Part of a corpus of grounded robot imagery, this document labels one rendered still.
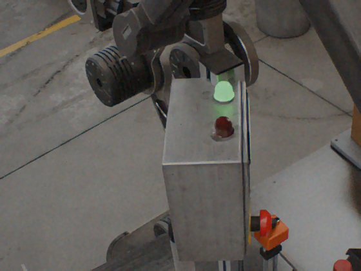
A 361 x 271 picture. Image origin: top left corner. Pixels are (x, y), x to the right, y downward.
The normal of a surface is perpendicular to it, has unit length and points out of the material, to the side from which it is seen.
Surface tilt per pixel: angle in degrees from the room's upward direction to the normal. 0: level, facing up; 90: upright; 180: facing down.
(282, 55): 0
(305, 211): 0
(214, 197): 90
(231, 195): 90
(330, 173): 0
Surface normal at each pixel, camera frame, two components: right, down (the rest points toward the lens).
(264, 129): -0.10, -0.76
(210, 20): 0.60, 0.48
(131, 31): -0.80, 0.31
